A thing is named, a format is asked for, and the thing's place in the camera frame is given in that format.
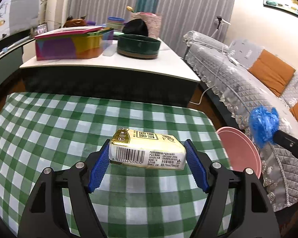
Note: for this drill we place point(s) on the white top coffee table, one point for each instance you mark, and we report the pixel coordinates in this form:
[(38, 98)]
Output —
[(165, 80)]

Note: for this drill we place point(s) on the blue plastic shoe cover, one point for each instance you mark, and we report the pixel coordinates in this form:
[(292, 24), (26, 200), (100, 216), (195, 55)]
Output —
[(263, 124)]

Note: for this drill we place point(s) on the grey covered television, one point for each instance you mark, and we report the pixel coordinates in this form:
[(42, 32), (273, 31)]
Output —
[(17, 16)]

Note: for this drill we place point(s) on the brown plush toy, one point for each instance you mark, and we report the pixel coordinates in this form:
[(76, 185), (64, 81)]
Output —
[(71, 22)]

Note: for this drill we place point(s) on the grey quilted sofa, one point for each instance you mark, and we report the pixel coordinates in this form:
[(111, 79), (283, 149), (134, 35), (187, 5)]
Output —
[(224, 69)]

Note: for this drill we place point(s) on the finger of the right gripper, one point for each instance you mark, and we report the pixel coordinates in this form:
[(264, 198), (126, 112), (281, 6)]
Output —
[(286, 141)]

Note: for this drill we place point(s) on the colourful storage box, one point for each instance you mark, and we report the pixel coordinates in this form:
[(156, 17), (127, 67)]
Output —
[(73, 43)]

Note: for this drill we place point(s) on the white floor lamp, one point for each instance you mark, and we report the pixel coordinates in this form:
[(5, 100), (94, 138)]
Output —
[(220, 22)]

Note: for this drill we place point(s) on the white tv cabinet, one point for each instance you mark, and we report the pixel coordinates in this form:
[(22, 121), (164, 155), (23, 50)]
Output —
[(14, 55)]

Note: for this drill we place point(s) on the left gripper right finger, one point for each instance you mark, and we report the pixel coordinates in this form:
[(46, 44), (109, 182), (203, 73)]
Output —
[(252, 214)]

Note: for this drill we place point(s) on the dark green round basin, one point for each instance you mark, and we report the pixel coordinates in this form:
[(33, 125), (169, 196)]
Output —
[(136, 46)]

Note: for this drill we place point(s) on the pink woven basket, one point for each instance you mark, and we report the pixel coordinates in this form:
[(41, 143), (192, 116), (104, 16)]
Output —
[(153, 22)]

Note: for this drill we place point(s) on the gold white tissue pack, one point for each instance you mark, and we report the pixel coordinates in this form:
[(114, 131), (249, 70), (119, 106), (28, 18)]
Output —
[(146, 150)]

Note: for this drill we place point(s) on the green white checkered tablecloth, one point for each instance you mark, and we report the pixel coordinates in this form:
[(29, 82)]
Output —
[(39, 130)]

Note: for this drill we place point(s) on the white standing air conditioner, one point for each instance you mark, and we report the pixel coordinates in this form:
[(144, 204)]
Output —
[(56, 13)]

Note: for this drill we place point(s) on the grey striped curtain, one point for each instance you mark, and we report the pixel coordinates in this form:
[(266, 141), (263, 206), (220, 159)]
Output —
[(178, 16)]

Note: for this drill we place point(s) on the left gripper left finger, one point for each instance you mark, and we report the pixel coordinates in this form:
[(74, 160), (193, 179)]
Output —
[(44, 214)]

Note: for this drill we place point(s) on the pink plastic bin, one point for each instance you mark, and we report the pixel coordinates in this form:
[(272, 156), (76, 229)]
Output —
[(241, 151)]

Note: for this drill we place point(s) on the stacked coloured bowls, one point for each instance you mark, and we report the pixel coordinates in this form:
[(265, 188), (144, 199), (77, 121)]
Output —
[(116, 23)]

